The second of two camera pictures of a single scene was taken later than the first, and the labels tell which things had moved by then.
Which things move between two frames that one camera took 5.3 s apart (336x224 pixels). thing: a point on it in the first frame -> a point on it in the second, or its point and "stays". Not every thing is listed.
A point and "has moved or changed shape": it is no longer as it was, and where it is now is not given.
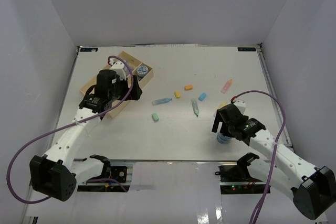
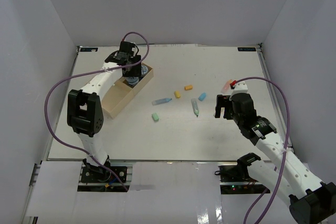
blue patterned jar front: x=222 y=139 has moved or changed shape
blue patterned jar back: x=142 y=71 stays
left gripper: x=136 y=91 -> x=136 y=71
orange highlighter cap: x=188 y=87 stays
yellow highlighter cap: x=177 y=94 stays
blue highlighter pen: x=160 y=100 stays
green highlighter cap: x=155 y=116 stays
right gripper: x=218 y=119 -> x=226 y=101
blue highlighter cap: x=202 y=96 stays
